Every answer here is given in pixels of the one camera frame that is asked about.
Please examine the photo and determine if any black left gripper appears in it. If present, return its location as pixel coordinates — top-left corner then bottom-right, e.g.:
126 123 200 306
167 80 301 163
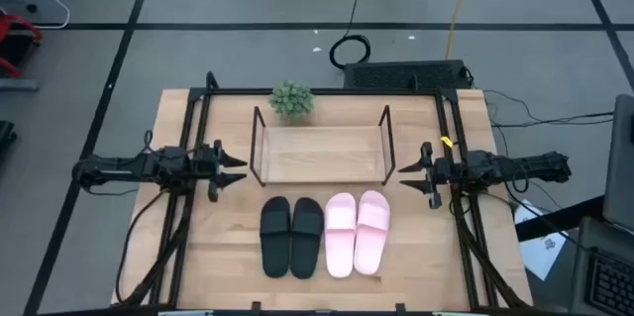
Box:
190 139 248 203

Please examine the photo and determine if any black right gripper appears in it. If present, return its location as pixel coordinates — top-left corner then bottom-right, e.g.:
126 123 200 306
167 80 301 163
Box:
398 141 465 211

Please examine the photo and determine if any pink rubber slide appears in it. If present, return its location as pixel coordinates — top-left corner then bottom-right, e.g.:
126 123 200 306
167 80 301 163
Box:
353 189 391 276
324 192 358 279

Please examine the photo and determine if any black rubber slide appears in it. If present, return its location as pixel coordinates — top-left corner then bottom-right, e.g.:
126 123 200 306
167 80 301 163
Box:
289 196 326 280
260 195 293 279

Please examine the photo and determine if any green succulent in white pot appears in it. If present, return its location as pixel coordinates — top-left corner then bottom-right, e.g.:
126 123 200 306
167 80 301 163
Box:
268 80 317 122

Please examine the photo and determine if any white paper sheet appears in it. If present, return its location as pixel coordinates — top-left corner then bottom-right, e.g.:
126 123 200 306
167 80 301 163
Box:
513 199 571 281

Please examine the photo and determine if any black table beam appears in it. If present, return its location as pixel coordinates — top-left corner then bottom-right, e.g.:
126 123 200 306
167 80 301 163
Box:
514 194 606 243

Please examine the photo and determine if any grey monitor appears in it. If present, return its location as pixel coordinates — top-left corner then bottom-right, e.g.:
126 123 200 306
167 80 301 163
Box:
602 93 634 236

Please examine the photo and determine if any grey laptop with keyboard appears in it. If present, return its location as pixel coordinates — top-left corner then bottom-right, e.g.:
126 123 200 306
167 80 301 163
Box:
569 216 634 316

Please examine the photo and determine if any red framed black object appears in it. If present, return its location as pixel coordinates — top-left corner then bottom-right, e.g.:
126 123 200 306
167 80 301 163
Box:
0 12 44 79

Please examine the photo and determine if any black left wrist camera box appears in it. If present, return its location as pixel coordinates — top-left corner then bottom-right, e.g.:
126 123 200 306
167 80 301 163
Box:
162 146 190 164

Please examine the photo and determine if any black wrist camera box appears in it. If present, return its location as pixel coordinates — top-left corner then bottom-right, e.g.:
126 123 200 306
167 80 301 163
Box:
162 146 190 164
465 151 492 169

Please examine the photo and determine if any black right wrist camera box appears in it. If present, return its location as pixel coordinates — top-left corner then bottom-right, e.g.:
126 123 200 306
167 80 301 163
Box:
465 151 492 169

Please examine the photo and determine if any wooden shelf with black frame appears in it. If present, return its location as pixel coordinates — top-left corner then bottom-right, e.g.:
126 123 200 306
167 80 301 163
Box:
249 104 397 188

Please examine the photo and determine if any black aluminium rig frame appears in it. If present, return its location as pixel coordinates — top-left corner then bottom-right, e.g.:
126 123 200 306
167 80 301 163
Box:
112 70 534 316

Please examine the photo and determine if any black coiled cable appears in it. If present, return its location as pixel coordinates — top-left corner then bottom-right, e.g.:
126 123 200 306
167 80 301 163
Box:
329 34 371 70

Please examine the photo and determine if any yellow hanging cable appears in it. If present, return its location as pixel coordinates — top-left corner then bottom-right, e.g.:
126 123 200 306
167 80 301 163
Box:
444 0 477 59

